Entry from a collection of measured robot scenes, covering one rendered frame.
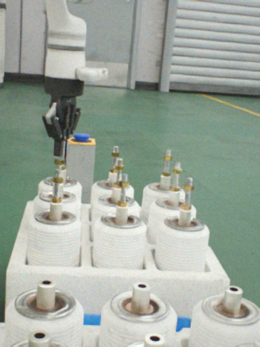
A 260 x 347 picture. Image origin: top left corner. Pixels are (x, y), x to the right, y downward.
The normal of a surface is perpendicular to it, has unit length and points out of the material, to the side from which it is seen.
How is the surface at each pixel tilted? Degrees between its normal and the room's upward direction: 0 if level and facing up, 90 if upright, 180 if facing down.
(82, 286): 90
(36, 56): 90
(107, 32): 90
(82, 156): 90
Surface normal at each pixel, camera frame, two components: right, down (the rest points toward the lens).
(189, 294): 0.09, 0.26
